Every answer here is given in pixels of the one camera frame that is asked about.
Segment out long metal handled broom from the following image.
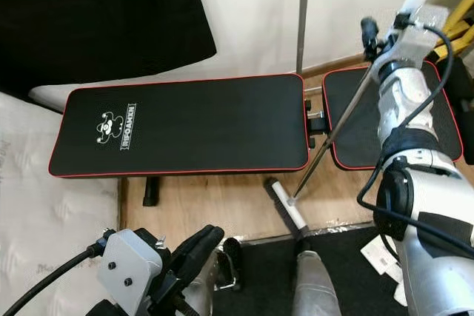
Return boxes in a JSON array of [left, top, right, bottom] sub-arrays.
[[264, 0, 444, 241]]

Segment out black floor mat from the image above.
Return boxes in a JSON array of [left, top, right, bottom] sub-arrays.
[[211, 223, 408, 316]]

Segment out silver left robot leg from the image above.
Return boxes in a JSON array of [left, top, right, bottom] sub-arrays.
[[196, 237, 244, 316]]

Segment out silver robot leg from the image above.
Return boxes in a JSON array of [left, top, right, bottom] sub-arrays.
[[293, 238, 343, 316], [196, 237, 244, 316]]

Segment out black bench leg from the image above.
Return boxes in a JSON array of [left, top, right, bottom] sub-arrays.
[[143, 175, 160, 207]]

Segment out grey metal pole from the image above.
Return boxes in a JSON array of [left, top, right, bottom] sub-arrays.
[[296, 0, 312, 74]]

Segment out short black bench pad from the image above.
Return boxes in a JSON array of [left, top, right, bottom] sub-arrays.
[[323, 59, 462, 172]]

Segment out silver right robot leg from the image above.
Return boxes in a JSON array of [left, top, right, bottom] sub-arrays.
[[293, 238, 343, 316]]

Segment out long black bench pad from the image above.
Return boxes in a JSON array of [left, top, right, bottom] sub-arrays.
[[48, 73, 310, 178]]

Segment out white quilted mattress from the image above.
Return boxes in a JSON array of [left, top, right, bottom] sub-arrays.
[[0, 93, 123, 316]]

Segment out white paper tag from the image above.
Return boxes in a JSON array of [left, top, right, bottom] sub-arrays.
[[361, 236, 403, 278]]

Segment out black curtain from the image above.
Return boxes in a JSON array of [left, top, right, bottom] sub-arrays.
[[0, 0, 218, 98]]

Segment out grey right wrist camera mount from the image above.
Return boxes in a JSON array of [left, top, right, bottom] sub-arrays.
[[389, 4, 451, 61]]

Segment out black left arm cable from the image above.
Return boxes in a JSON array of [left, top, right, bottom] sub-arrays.
[[0, 233, 118, 316]]

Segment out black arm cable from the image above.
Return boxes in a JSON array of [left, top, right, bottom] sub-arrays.
[[357, 24, 474, 250], [0, 233, 118, 316]]

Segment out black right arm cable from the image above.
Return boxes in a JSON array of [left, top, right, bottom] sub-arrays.
[[357, 24, 474, 250]]

